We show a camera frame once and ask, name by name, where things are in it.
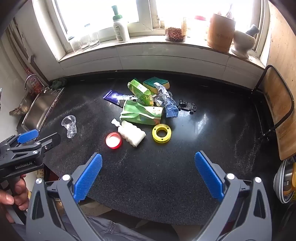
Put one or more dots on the grey stone pestle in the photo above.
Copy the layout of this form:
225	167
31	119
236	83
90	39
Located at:
253	29

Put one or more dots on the purple packet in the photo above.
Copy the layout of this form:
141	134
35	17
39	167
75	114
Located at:
113	96

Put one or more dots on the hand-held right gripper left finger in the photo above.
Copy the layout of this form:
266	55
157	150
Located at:
89	178

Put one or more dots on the stack of white bowls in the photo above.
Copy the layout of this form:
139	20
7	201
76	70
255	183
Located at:
279	183

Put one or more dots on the black toy car chassis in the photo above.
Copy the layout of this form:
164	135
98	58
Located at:
186	106

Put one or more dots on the small wooden board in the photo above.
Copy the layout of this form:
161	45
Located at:
275	92

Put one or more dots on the white pump bottle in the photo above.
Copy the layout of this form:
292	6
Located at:
120	30

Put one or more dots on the green and yellow sponge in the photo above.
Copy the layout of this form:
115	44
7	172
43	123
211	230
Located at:
152	83

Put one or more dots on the clear drinking glass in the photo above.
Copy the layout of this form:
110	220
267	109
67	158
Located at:
75	45
85	42
94	39

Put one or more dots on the bamboo utensil holder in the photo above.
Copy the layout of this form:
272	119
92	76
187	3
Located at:
219	34

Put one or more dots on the person's grey trousers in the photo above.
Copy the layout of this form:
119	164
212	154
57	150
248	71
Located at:
115	229

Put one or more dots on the chrome faucet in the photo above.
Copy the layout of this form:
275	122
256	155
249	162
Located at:
26	80

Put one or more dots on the person's left hand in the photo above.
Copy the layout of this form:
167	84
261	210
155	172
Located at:
20	188

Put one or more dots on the large wooden cutting board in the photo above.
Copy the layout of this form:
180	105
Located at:
282	46

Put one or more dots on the stainless steel sink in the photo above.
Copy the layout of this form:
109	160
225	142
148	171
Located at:
39	106

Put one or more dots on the jar of dried chili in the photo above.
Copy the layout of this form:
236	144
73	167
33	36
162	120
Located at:
174	34

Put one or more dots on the crushed white plastic bottle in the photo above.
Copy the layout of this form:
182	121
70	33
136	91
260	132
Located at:
131	134

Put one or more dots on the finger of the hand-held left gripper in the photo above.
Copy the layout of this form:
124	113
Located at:
49	140
27	136

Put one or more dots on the blue wrapper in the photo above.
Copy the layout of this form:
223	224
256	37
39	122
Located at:
171	111

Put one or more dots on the red round lid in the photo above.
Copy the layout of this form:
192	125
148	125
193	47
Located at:
113	141

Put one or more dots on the green snack bag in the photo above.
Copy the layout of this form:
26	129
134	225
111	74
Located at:
138	113

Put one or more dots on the clear plastic cup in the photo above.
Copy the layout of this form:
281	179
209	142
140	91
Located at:
70	127

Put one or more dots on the red-lidded clear jar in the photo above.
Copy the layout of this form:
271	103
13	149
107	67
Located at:
200	18

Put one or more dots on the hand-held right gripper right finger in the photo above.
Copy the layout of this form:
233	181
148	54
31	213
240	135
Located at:
209	178

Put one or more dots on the red printed packet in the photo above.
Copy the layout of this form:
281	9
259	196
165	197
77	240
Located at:
37	85

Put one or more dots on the green paper carton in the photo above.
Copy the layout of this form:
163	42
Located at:
138	90

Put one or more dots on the green rag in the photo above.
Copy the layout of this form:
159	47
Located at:
57	83

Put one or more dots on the white stone mortar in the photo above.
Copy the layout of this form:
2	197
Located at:
242	42

